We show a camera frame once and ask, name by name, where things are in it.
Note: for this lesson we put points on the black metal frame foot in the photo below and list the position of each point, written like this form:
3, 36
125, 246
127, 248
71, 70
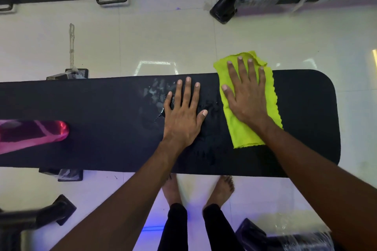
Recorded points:
29, 218

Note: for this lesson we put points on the person's left foot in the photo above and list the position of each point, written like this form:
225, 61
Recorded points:
171, 190

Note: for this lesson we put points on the person's left hand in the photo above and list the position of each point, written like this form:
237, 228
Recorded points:
180, 124

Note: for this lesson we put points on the person's right middle finger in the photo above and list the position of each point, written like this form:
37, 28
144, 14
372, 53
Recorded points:
243, 71

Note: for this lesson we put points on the person's foot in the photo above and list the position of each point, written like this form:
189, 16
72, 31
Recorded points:
221, 190
171, 190

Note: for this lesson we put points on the person's left middle finger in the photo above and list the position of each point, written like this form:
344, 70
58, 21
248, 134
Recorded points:
186, 92

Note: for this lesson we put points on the person's right forearm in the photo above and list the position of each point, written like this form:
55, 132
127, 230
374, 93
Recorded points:
318, 183

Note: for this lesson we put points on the person's right little finger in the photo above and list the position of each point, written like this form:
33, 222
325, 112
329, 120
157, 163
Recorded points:
261, 77

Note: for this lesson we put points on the person's left thumb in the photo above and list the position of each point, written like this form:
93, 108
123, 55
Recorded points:
201, 118

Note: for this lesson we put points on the person's right hand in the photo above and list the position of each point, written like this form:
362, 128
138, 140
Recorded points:
249, 100

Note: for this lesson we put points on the person's left trouser leg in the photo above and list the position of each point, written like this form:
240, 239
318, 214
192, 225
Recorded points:
174, 230

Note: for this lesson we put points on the black padded bench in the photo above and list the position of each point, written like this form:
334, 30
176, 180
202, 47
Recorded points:
88, 106

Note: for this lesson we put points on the person's left little finger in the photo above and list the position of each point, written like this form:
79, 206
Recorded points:
168, 102

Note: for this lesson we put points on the person's left forearm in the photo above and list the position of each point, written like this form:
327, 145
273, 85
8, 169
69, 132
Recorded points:
129, 200

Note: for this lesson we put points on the person's trouser leg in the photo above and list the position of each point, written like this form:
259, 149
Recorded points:
221, 230
174, 230

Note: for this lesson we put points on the person's right trouser leg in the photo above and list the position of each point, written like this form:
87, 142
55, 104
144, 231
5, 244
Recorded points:
221, 230

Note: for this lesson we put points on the pink translucent bottle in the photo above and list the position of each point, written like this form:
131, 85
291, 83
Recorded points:
29, 136

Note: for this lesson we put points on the yellow-green cleaning cloth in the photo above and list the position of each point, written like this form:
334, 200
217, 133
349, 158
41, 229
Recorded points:
241, 133

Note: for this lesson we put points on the person's right thumb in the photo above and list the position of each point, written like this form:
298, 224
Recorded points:
228, 95

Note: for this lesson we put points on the person's right foot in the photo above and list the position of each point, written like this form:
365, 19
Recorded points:
221, 190

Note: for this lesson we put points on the plastic-wrapped black equipment base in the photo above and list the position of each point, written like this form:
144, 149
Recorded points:
265, 240

